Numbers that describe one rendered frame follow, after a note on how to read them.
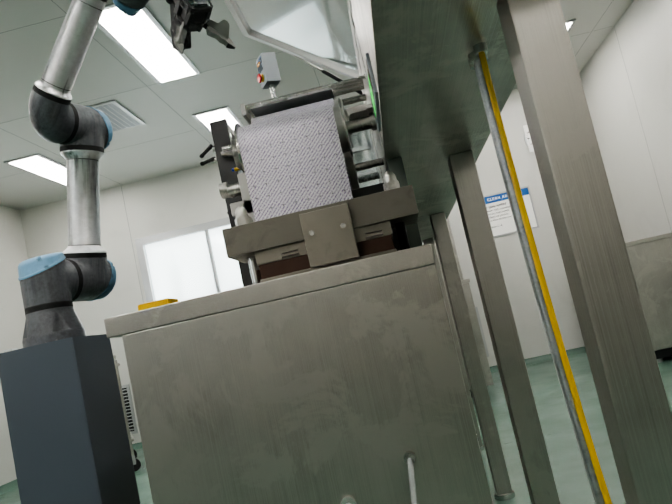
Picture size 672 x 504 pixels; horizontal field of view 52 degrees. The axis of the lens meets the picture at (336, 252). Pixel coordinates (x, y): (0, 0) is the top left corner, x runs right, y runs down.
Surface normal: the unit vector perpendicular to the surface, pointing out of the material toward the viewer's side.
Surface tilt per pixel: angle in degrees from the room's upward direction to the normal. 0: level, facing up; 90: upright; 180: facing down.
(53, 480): 90
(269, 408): 90
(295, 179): 90
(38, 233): 90
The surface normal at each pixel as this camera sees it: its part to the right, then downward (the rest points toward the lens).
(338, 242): -0.09, -0.09
